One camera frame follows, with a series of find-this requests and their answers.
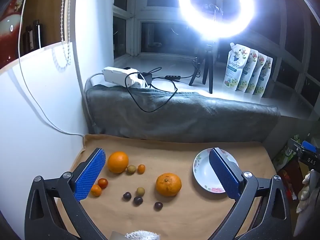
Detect dark brown bottle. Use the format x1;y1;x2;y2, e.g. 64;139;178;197
32;19;42;49
22;25;35;55

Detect ring light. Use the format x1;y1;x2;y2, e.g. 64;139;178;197
178;0;257;39

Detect large orange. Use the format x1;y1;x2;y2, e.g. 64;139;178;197
107;151;129;174

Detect grey blanket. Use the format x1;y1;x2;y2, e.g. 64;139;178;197
84;81;281;143

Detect green printed box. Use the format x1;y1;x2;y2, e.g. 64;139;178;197
272;135;302;172

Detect black tripod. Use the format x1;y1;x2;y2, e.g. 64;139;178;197
189;4;222;94

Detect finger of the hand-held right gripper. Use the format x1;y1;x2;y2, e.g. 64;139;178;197
301;141;320;153

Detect white floral plate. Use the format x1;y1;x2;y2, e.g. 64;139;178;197
193;148;240;194

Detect thin white cable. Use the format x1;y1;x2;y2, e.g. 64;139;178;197
17;0;85;138

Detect grey power strip cord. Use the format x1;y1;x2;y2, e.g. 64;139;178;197
84;72;104;129

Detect mandarin with green stem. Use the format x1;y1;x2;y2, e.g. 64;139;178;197
156;173;182;197

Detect spouted floral refill pouch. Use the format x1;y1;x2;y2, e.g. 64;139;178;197
222;42;251;92

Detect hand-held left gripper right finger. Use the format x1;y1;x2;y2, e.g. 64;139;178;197
209;148;293;240

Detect tan cloth mat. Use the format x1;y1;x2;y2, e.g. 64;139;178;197
69;134;283;240

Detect white fuzzy cloth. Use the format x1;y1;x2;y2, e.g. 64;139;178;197
124;229;161;240

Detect white power strip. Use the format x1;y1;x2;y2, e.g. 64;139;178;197
102;66;146;89

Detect black plug with cable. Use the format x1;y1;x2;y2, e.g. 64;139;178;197
126;67;177;112

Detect person's right hand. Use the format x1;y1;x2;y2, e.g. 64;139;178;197
296;169;320;214

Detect red and white printed panel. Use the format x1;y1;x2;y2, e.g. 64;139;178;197
0;0;25;65

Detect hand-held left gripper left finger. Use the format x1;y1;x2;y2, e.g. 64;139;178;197
24;147;108;240

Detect white window frame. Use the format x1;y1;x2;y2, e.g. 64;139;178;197
112;0;320;120

